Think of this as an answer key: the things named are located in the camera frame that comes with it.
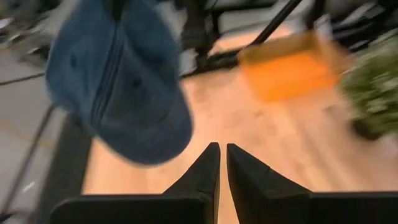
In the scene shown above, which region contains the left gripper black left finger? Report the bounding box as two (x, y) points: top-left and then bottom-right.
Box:
(49, 142), (221, 224)

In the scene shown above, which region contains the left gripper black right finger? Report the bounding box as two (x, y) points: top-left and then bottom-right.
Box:
(226, 143), (398, 224)

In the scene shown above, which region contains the dark blue denim cap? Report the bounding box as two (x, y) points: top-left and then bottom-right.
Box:
(45, 0), (193, 166)

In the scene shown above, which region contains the orange plastic bin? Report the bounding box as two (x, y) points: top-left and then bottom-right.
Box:
(238, 30), (343, 103)

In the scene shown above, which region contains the potted artificial green plant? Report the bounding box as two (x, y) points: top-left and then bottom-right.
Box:
(338, 29), (398, 141)

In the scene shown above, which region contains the black aluminium table frame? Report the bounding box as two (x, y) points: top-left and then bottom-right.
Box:
(30, 0), (307, 224)

